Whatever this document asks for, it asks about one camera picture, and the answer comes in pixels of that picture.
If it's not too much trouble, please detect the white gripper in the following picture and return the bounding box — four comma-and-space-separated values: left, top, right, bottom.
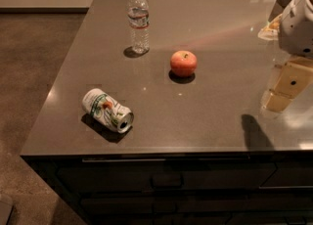
262, 0, 313, 113

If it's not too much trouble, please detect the white green 7up can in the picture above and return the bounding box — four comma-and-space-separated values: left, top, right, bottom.
82, 88, 134, 134

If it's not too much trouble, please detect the snack bag on counter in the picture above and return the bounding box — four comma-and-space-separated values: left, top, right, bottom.
258, 15, 282, 41

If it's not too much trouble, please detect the red apple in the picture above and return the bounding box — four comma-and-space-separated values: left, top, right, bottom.
170, 51, 198, 77

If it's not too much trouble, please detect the dark cabinet with drawers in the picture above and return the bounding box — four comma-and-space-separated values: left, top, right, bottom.
23, 155, 313, 225

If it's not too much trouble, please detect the clear plastic water bottle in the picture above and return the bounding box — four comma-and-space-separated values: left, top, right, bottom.
127, 0, 150, 54

